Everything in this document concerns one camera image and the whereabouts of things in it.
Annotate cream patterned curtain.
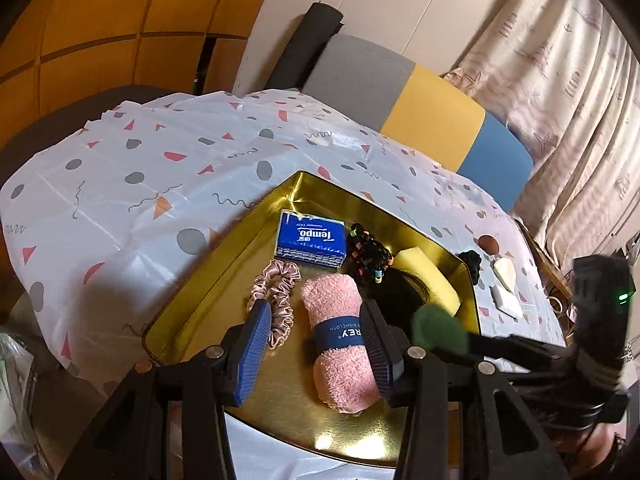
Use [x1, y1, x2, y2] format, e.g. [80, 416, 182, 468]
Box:
[445, 0, 640, 261]

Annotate black rolled mat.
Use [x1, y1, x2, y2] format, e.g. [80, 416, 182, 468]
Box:
[264, 2, 346, 92]

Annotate gold tin box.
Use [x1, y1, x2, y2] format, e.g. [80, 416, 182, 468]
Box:
[142, 170, 482, 468]

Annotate black hair wig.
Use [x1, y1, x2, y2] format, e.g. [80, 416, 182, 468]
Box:
[367, 267, 441, 331]

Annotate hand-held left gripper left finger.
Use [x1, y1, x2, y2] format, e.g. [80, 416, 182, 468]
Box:
[60, 300, 273, 480]

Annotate clear plastic bag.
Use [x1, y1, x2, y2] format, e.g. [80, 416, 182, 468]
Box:
[0, 325, 38, 461]

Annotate yellow sponge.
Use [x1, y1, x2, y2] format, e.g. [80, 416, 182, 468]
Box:
[392, 246, 462, 316]

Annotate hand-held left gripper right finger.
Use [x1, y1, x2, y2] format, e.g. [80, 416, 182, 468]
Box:
[360, 300, 571, 480]

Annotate patterned plastic tablecloth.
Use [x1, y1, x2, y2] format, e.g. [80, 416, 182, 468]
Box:
[0, 89, 566, 480]

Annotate pink towel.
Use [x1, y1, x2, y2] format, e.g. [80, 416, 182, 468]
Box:
[300, 275, 381, 415]

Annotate wooden wardrobe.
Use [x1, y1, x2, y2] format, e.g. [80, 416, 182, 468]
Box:
[0, 0, 286, 151]

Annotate cream folded cloth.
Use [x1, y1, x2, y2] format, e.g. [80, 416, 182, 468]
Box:
[492, 257, 518, 291]

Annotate grey yellow blue cushion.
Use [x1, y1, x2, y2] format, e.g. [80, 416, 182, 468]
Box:
[302, 35, 533, 213]

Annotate pink satin scrunchie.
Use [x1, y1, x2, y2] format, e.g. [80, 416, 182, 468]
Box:
[245, 261, 302, 350]

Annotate white rectangular sponge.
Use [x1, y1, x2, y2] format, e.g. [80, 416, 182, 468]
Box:
[490, 285, 524, 320]

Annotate black beaded hair ties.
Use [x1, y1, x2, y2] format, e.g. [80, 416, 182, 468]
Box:
[346, 223, 393, 285]

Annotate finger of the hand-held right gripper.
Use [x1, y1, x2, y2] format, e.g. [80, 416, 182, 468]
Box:
[465, 332, 571, 376]

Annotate blue tissue pack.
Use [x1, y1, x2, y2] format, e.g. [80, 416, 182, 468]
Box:
[275, 210, 348, 267]

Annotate black scrunchie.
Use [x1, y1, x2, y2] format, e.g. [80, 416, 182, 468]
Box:
[459, 250, 483, 281]

